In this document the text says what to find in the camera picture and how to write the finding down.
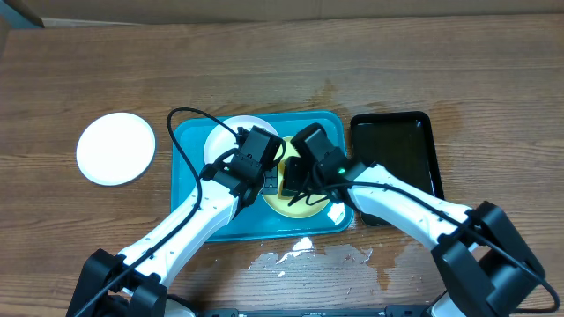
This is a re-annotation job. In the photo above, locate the yellow plate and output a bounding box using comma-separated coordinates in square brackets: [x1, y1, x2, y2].
[263, 136, 329, 218]

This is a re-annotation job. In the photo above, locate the large white plate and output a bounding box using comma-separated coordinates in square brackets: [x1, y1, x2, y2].
[76, 113, 156, 187]

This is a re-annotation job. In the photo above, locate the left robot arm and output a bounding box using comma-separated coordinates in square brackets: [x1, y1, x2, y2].
[67, 163, 278, 316]

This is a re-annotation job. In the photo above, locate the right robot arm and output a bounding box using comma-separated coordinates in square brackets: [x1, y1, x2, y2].
[283, 156, 546, 316]

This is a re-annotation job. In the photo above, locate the blue plastic tray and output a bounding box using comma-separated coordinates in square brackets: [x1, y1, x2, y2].
[174, 111, 354, 242]

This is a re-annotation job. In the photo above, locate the black tray with water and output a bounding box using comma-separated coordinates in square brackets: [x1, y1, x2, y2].
[350, 111, 444, 199]

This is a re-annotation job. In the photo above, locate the small white plate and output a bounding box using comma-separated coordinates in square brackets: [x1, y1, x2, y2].
[204, 115, 278, 164]

